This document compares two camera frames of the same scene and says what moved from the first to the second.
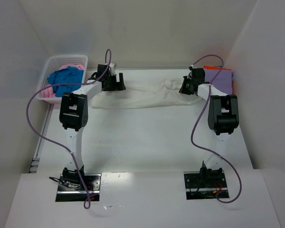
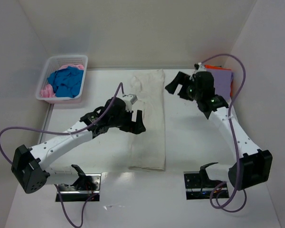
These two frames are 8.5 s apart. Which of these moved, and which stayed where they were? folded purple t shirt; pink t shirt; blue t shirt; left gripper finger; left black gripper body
Moved: left gripper finger; left black gripper body
Stayed: folded purple t shirt; blue t shirt; pink t shirt
